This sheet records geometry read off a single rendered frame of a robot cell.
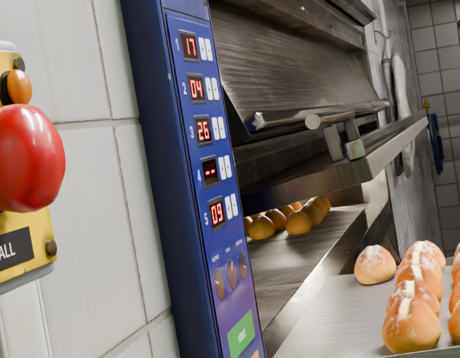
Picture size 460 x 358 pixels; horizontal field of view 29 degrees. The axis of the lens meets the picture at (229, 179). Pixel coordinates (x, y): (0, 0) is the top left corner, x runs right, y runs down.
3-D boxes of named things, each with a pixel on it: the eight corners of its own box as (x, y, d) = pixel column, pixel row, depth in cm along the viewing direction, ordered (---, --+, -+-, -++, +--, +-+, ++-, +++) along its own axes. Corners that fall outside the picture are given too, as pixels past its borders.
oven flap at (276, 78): (229, 147, 93) (138, -19, 94) (377, 113, 266) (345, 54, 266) (265, 126, 92) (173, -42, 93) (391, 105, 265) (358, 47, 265)
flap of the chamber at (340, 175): (374, 180, 90) (193, 232, 95) (429, 123, 262) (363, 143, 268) (367, 156, 90) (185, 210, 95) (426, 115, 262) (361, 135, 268)
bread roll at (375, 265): (360, 275, 149) (356, 242, 149) (400, 271, 147) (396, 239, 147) (351, 288, 140) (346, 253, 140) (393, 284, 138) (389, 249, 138)
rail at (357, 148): (367, 156, 90) (348, 162, 90) (426, 115, 262) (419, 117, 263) (361, 137, 90) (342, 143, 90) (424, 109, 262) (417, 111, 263)
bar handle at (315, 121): (333, 165, 92) (318, 170, 92) (365, 147, 124) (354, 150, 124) (317, 111, 92) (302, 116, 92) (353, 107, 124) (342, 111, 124)
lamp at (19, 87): (3, 108, 35) (-3, 70, 35) (22, 108, 36) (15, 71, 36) (23, 105, 35) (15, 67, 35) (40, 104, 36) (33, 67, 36)
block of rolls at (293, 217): (85, 263, 233) (82, 241, 233) (146, 234, 279) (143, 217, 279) (313, 233, 218) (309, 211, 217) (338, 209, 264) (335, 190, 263)
